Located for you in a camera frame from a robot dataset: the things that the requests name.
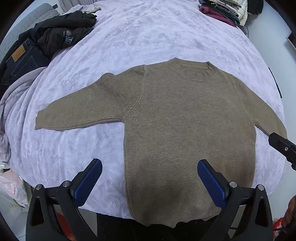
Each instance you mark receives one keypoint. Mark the red bag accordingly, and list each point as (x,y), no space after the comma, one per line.
(278,228)

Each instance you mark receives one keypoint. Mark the brown knit sweater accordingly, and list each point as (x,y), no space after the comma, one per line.
(185,115)

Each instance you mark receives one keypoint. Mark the pink plastic bag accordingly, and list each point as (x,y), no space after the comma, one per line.
(11,185)

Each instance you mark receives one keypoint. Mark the dark blue jeans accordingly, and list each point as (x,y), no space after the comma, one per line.
(25,62)

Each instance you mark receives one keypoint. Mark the stack of dark clothes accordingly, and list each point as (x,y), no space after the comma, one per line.
(222,7)

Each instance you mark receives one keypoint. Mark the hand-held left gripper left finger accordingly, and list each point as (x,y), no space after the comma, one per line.
(89,178)

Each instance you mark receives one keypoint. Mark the black jacket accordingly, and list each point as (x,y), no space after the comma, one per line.
(57,34)

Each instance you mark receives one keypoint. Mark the beige cloth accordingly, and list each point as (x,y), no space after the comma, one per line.
(92,9)

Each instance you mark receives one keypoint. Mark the lavender duvet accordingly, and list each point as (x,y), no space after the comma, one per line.
(16,104)

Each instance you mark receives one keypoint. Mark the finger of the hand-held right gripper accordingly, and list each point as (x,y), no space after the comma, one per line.
(281,144)

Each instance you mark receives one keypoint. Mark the standing fan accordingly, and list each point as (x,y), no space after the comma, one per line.
(244,30)

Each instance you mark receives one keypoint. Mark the white puffer jacket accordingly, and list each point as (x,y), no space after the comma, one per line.
(242,11)

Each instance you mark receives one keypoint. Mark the maroon garment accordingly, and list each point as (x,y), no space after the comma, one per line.
(212,12)

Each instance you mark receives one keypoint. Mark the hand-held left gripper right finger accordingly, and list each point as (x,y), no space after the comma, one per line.
(212,183)

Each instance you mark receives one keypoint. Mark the lavender bed blanket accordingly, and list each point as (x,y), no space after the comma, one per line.
(138,34)

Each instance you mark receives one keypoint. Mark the grey quilted headboard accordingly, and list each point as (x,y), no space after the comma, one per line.
(39,14)

